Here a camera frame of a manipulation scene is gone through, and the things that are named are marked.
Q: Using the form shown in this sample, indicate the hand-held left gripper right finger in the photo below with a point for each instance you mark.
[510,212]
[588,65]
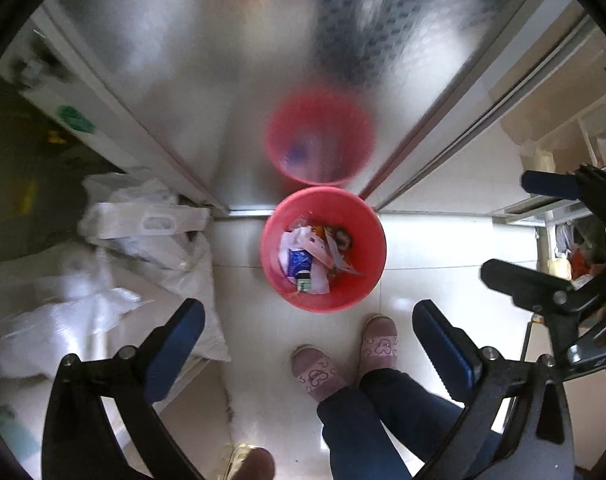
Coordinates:
[443,350]

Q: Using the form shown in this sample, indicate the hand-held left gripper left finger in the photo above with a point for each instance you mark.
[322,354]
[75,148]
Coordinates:
[175,350]

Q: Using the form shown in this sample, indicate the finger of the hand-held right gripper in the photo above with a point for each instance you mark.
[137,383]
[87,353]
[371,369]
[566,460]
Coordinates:
[523,280]
[548,183]

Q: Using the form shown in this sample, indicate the red plastic bin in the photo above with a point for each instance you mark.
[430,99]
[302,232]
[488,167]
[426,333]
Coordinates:
[333,302]

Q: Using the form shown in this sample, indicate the blue and white packet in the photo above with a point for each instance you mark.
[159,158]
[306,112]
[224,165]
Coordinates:
[299,261]

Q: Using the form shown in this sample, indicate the white storage shelf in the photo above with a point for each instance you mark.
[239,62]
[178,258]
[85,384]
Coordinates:
[533,125]

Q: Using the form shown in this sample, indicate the orange bag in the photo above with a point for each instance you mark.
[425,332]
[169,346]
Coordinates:
[583,262]

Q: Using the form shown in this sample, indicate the pink right slipper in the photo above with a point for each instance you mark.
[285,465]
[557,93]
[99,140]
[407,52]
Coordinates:
[380,342]

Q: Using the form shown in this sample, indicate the person's right leg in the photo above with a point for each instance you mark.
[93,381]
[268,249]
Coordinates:
[413,410]

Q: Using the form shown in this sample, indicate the person's leg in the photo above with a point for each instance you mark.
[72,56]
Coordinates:
[358,435]
[413,410]

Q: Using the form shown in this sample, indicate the person's left leg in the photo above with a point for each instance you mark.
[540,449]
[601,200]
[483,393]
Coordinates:
[358,435]

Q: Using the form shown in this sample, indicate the white woven sack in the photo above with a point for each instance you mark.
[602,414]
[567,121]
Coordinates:
[58,320]

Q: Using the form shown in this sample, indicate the white plastic bag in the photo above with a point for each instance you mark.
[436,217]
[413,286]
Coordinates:
[133,225]

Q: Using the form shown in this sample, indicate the blurred brown object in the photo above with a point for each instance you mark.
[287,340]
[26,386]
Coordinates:
[250,462]

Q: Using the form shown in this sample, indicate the white paper strips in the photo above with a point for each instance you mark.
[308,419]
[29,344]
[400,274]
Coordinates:
[333,255]

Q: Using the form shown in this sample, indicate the teal edged clear package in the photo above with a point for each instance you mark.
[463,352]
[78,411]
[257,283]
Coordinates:
[308,286]

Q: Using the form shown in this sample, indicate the round dark scrap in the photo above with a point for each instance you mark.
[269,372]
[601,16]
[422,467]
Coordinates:
[340,238]

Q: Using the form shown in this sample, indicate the green sticker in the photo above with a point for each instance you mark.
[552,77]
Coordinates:
[75,118]

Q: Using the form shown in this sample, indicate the embossed metal door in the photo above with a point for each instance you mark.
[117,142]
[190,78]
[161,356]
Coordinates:
[208,85]

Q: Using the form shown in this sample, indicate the aluminium door frame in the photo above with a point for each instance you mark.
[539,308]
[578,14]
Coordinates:
[433,150]

